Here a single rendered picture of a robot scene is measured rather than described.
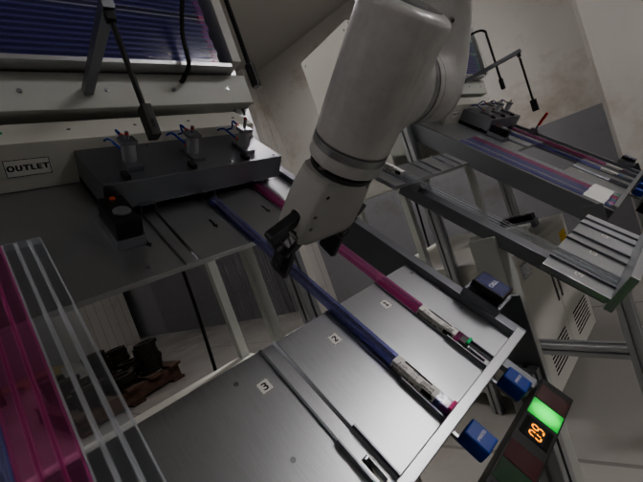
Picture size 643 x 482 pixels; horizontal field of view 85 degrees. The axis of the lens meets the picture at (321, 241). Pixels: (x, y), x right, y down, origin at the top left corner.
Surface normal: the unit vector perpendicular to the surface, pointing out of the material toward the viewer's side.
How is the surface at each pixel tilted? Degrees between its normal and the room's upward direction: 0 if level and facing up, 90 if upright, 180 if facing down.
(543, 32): 90
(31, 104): 90
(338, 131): 100
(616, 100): 90
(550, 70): 90
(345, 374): 44
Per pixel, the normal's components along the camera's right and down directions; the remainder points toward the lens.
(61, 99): 0.62, -0.18
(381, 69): -0.22, 0.61
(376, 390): 0.19, -0.80
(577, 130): -0.54, 0.24
